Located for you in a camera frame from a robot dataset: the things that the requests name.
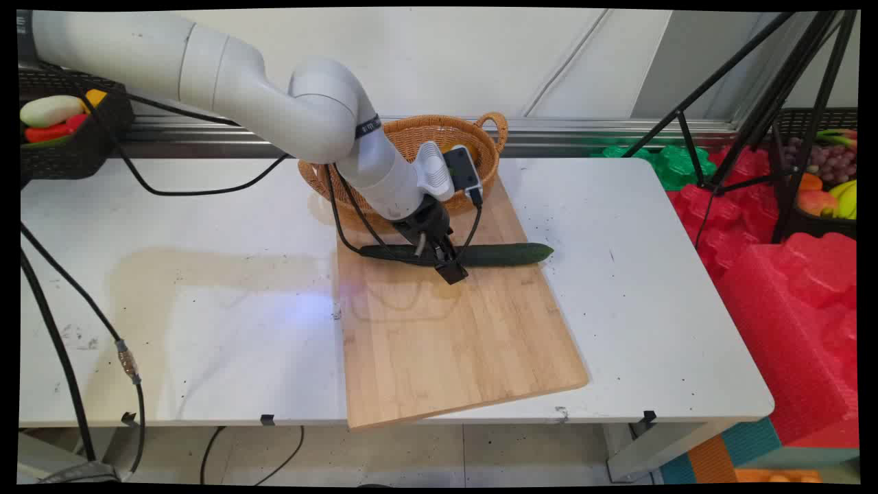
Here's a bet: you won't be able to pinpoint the white ribbed camera mount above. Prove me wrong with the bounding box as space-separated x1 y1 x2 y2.
417 141 455 202

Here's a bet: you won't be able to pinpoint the yellow toy banana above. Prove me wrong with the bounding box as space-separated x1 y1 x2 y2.
828 180 858 220

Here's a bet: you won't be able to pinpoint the black plastic fruit basket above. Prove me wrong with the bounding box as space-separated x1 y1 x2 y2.
772 106 858 241

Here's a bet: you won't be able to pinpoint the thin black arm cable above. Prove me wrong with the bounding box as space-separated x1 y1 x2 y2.
41 62 292 198

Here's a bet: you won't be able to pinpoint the red foam packing tray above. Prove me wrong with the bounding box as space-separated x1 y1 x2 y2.
667 145 779 279
713 232 859 450

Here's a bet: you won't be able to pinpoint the black camera tripod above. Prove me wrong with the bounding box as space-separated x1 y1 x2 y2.
621 10 862 244

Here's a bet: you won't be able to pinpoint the dark green cucumber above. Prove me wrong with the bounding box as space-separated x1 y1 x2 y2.
357 242 555 268

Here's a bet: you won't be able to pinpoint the red toy chili pepper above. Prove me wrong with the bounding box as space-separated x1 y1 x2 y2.
24 113 88 144

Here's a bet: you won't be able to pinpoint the purple toy grapes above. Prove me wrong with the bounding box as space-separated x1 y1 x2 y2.
785 137 858 185

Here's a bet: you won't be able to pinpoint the thick black cable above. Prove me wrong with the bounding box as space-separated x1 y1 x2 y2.
19 244 98 462

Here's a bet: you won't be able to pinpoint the teal orange foam mat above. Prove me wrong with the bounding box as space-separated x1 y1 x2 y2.
658 416 859 484

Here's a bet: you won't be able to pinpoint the green foam packing tray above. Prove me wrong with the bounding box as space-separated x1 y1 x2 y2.
591 141 718 191

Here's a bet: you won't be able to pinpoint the bamboo cutting board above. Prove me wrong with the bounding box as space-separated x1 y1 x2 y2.
335 172 591 432

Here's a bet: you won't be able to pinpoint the grey metal table leg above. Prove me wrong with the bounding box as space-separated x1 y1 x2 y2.
604 420 722 483
17 430 141 484

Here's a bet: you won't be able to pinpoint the black floor cable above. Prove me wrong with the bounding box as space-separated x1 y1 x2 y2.
200 425 227 485
252 425 306 486

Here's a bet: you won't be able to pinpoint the green red toy fruit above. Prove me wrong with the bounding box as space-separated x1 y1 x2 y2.
815 128 858 149

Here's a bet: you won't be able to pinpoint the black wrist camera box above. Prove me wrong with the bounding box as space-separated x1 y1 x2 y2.
442 145 485 207

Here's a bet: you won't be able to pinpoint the brown wicker basket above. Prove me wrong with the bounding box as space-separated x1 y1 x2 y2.
297 112 510 231

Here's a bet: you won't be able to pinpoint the white toy radish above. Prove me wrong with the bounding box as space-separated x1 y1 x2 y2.
19 95 84 129

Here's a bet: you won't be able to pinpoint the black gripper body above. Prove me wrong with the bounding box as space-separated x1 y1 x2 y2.
392 194 455 251

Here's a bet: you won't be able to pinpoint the aluminium wall rail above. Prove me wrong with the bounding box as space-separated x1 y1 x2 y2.
110 115 750 160

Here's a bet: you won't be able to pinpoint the black plastic vegetable basket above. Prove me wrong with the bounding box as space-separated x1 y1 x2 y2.
19 67 136 181

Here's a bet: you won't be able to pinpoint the red yellow toy peach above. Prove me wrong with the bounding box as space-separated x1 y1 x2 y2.
796 189 839 218

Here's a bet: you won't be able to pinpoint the black cable with metal connector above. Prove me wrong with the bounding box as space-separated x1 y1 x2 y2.
19 221 146 475

